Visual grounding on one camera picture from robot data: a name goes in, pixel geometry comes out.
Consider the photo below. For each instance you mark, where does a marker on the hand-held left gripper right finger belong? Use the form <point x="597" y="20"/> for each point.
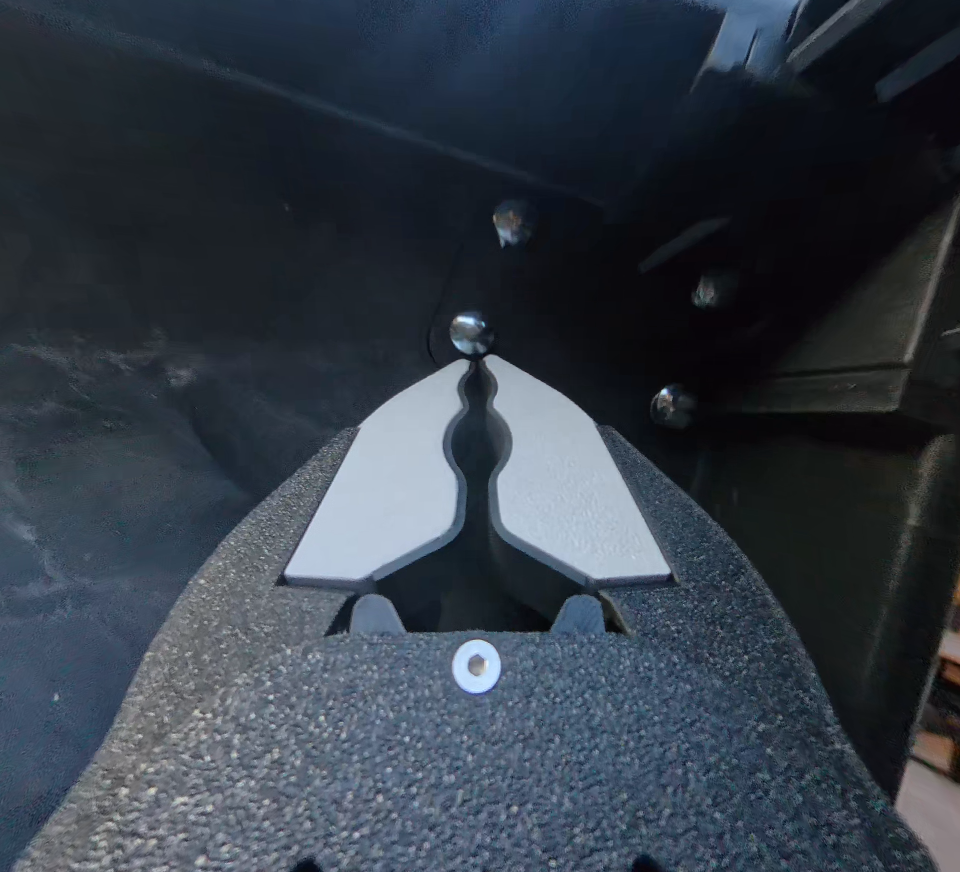
<point x="570" y="497"/>

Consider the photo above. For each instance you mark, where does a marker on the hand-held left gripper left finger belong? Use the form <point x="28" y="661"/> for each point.
<point x="390" y="490"/>

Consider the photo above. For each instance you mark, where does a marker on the round metal screw head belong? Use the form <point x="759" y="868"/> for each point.
<point x="514" y="222"/>
<point x="471" y="332"/>
<point x="671" y="406"/>
<point x="712" y="289"/>

